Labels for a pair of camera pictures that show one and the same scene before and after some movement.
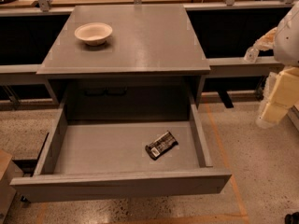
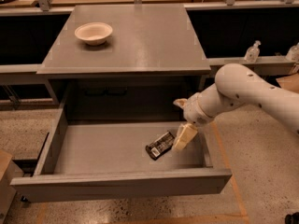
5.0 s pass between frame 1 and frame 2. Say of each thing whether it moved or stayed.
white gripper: moved
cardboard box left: stayed
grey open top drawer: stayed
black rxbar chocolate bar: stayed
